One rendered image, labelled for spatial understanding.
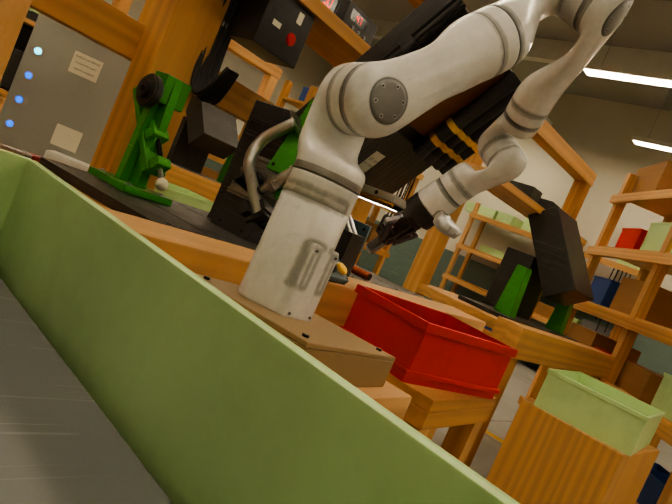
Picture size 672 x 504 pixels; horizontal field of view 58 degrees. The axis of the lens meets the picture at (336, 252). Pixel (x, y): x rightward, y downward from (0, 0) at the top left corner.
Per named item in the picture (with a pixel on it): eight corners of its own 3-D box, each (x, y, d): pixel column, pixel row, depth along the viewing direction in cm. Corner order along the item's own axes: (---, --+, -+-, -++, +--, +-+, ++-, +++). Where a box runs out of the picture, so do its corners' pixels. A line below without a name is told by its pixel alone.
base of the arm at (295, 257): (317, 323, 78) (370, 203, 78) (275, 314, 70) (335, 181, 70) (266, 295, 83) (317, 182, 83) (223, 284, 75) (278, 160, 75)
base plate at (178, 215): (424, 304, 193) (426, 298, 192) (147, 231, 103) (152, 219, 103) (328, 257, 217) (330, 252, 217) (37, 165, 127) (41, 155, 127)
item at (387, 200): (420, 222, 155) (425, 211, 154) (390, 207, 142) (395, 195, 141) (312, 179, 177) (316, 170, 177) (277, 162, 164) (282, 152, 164)
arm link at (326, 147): (329, 49, 78) (275, 171, 78) (370, 46, 70) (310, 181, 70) (380, 84, 83) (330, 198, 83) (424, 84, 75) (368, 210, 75)
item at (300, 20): (295, 69, 164) (317, 18, 163) (254, 40, 150) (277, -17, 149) (264, 62, 171) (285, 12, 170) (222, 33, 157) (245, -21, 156)
